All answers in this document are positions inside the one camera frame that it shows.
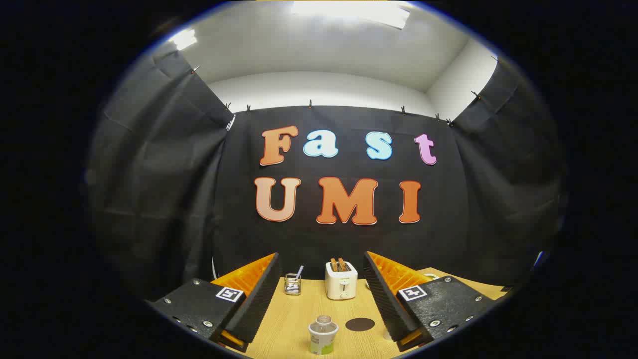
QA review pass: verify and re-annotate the ceiling light panel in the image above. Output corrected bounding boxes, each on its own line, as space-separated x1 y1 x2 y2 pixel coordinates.
169 29 198 51
292 0 410 29

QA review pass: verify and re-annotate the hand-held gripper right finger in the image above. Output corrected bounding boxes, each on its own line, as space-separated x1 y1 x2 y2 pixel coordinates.
363 251 499 353

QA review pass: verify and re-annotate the clear juice bottle green label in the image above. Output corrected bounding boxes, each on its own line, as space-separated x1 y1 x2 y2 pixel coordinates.
308 315 339 356

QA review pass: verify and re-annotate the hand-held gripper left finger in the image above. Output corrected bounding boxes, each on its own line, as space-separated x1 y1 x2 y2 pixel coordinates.
147 252 284 354

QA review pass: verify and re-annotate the black backdrop cloth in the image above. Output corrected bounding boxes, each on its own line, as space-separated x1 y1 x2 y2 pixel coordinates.
85 50 566 300

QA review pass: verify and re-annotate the white toaster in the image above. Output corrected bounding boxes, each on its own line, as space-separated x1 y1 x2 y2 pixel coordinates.
325 260 358 300

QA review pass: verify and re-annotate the wooden table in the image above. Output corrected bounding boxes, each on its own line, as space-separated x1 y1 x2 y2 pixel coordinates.
227 267 509 359

